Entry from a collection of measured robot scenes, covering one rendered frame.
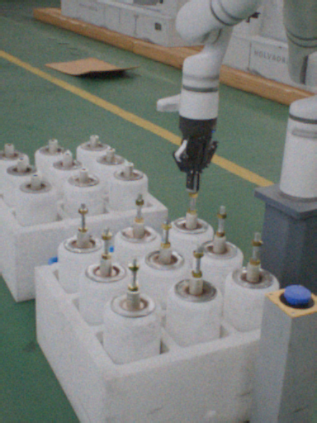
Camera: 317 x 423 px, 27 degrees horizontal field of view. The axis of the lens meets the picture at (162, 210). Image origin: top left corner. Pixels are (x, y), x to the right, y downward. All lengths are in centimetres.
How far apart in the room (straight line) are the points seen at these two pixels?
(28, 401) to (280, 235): 62
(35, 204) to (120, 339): 54
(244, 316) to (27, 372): 46
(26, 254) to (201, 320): 55
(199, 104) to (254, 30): 267
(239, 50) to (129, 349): 291
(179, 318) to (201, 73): 45
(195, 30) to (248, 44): 257
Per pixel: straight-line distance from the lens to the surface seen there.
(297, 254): 144
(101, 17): 517
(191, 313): 110
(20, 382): 134
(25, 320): 152
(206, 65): 123
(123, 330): 106
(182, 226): 136
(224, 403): 121
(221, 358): 114
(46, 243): 153
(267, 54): 366
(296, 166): 139
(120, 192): 160
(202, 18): 118
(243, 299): 116
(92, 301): 116
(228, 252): 127
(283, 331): 101
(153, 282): 120
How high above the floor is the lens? 83
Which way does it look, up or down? 24 degrees down
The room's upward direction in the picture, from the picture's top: 3 degrees clockwise
